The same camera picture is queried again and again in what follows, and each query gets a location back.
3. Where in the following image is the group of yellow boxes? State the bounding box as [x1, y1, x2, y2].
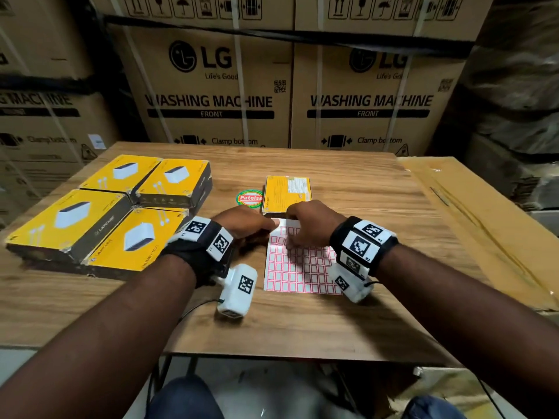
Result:
[4, 154, 214, 282]

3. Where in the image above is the person's right hand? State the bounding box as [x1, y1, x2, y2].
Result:
[286, 199, 348, 249]

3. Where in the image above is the black metal table frame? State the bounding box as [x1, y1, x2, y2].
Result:
[146, 354, 201, 397]

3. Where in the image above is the yellow box handled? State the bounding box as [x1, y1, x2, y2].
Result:
[261, 175, 313, 216]

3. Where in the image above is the person's left leg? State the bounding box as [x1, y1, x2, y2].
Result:
[146, 375, 226, 419]

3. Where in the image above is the black stretch wrap band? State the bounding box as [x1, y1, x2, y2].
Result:
[100, 12, 477, 59]
[0, 73, 128, 94]

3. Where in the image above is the round green red sticker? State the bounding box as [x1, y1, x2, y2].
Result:
[235, 189, 264, 209]

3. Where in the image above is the stack of large printed cartons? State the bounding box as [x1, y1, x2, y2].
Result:
[0, 0, 497, 228]

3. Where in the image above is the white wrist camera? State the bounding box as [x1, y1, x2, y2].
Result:
[216, 262, 259, 319]
[327, 261, 376, 304]

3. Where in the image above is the black wristband with marker tags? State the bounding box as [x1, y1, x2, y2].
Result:
[159, 215, 235, 289]
[328, 215, 399, 280]

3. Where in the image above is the flat brown cardboard sheet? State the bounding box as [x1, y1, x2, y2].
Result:
[397, 155, 559, 313]

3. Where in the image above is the person's right leg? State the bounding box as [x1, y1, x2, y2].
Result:
[401, 395, 468, 419]

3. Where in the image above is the person's leg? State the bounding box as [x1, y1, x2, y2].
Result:
[401, 395, 468, 419]
[146, 375, 226, 419]

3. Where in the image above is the person's left hand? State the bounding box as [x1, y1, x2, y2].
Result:
[211, 204, 280, 240]

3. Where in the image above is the person's right forearm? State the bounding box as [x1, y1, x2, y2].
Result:
[375, 244, 559, 419]

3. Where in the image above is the plastic wrapped cardboard stack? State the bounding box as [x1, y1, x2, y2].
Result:
[430, 0, 559, 236]

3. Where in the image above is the person's left forearm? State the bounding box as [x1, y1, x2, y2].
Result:
[0, 253, 197, 419]

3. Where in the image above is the sheet of red-bordered labels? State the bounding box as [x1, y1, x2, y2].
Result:
[263, 218, 344, 296]

